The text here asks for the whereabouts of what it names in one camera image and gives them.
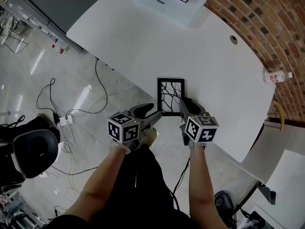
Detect black office chair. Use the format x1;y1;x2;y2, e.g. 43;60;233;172
0;115;61;186

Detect black framed branch picture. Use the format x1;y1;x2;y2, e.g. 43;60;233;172
157;77;185;117

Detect person's left forearm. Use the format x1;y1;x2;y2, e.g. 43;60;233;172
68;146;132;223

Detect white cabinet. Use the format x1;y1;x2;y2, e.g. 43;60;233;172
239;122;305;229

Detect clear plastic water bottle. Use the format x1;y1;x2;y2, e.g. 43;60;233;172
262;71;294;84

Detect thin grey cable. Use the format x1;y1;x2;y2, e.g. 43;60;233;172
87;57;108;115

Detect wooden chair dark red seat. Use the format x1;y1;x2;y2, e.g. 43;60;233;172
271;100;286;134

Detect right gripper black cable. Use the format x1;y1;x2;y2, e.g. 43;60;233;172
172;156;192;211

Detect person's right forearm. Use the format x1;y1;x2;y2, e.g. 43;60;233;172
188;146;219;227

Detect white power strip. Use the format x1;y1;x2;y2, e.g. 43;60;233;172
58;114;74;126

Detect person's shirt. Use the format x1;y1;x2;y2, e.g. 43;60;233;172
44;208;199;229

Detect white desk with drawers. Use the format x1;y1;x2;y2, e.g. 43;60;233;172
66;0;277;163

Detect long white cable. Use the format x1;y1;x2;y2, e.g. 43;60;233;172
71;84;138;115

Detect person's tan shoe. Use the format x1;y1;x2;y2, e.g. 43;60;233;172
142;127;159;148

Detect black and grey equipment pile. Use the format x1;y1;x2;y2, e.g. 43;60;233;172
0;187;46;229

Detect black cable with adapter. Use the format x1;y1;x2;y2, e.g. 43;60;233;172
35;77;60;124

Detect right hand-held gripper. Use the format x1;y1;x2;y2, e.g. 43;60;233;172
179;98;220;149

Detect person's dark trousers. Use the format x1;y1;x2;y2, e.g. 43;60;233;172
104;144;178;216

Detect thin black floor cable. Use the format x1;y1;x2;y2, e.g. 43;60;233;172
50;165;100;176

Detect dark grey tray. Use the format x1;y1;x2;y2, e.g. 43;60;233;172
256;180;277;205

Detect tangled white cables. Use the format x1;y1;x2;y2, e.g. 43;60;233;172
56;125;81;204

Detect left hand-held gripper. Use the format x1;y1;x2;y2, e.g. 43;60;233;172
107;103;163;150

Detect white flat box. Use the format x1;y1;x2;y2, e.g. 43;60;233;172
132;0;209;29

